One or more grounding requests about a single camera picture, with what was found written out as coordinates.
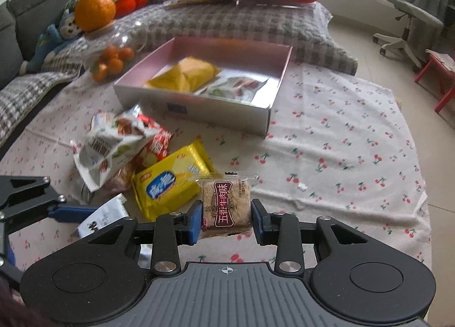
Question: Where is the glass jar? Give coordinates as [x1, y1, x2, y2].
[76, 23, 152, 82]

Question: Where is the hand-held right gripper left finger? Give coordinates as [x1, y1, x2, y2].
[85, 201, 203, 277]

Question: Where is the white black-print snack packet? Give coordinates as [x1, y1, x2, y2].
[76, 194, 130, 239]

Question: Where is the white green nut snack packet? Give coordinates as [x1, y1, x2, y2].
[70, 104, 157, 193]

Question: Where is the grey checked blanket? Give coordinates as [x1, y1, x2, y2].
[0, 1, 359, 150]

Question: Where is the brown beef snack packet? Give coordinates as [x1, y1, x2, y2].
[196, 171, 259, 239]

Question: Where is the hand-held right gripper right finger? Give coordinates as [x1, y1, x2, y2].
[251, 199, 370, 275]

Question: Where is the pink silver cardboard box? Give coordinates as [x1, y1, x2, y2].
[113, 36, 294, 136]

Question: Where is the puffed yellow snack bag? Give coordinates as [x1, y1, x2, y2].
[145, 57, 221, 93]

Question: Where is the dark red cloth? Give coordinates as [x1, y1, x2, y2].
[0, 270, 54, 327]

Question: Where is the red white snack packet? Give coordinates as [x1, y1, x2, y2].
[131, 114, 175, 171]

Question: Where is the orange-red plush toy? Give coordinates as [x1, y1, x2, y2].
[114, 0, 149, 18]

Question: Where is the clear plastic sheet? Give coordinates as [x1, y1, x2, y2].
[235, 0, 317, 10]

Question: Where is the white date-print snack packet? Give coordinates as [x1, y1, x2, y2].
[195, 75, 271, 104]

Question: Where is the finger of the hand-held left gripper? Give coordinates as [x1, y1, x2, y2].
[0, 175, 97, 234]
[0, 222, 22, 290]

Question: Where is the cardboard piece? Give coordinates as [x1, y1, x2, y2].
[425, 49, 455, 73]

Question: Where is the cherry print tablecloth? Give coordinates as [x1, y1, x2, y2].
[0, 58, 432, 278]

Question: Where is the blue monkey plush toy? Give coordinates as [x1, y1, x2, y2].
[20, 10, 88, 75]

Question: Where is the large orange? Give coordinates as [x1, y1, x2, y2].
[74, 0, 117, 32]

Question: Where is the yellow cracker packet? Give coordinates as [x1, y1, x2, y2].
[131, 141, 216, 218]

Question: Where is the red stool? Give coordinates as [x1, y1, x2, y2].
[414, 53, 455, 113]

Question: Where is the brown clear snack packet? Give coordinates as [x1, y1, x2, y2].
[108, 165, 137, 194]

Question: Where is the cluster of small oranges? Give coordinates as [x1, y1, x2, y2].
[90, 45, 136, 82]

